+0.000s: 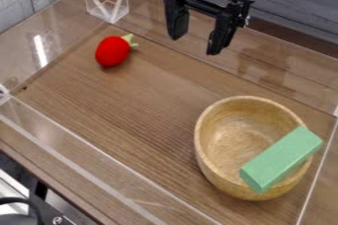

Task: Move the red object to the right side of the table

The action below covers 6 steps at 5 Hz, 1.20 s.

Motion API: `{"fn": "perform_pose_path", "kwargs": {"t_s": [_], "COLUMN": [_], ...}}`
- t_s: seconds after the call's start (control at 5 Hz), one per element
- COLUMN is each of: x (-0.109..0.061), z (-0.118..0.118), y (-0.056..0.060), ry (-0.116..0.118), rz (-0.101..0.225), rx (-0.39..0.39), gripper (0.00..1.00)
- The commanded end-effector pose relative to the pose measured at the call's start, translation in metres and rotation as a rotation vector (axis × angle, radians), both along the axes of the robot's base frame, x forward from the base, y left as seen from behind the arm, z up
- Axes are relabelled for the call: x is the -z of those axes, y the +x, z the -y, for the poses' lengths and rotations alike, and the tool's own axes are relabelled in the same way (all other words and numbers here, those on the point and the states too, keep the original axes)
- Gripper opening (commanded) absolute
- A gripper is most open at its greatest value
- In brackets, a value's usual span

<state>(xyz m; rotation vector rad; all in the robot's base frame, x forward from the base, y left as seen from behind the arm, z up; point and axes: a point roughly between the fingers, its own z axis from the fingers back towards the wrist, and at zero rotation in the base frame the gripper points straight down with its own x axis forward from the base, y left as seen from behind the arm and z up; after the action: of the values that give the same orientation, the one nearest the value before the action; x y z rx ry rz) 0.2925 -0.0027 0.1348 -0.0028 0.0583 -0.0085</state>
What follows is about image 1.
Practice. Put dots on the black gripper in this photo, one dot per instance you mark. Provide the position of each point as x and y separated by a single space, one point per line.
238 16

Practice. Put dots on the red plush strawberry toy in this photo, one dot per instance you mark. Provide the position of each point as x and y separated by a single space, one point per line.
113 50

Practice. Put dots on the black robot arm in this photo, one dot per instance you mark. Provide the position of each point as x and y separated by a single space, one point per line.
231 15

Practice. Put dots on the wooden bowl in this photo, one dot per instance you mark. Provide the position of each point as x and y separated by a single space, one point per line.
235 129

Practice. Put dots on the green rectangular block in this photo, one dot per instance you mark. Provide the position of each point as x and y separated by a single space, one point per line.
278 161

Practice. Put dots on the clear acrylic corner bracket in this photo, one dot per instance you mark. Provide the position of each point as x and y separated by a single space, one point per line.
107 10

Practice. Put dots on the clear acrylic front wall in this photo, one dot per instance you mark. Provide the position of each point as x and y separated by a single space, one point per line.
103 186

